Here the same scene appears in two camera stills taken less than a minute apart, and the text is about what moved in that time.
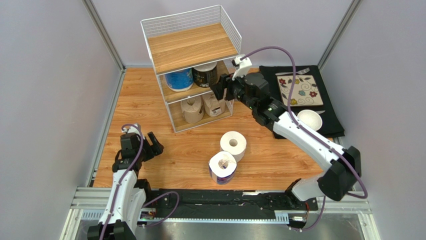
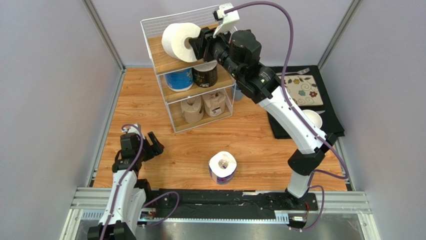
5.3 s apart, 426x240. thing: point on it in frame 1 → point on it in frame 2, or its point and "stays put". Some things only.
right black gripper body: (227, 88) → (205, 43)
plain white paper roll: (234, 142) → (176, 41)
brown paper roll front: (213, 107) stays put
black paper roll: (205, 75) stays put
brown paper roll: (192, 109) stays put
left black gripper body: (150, 151) stays put
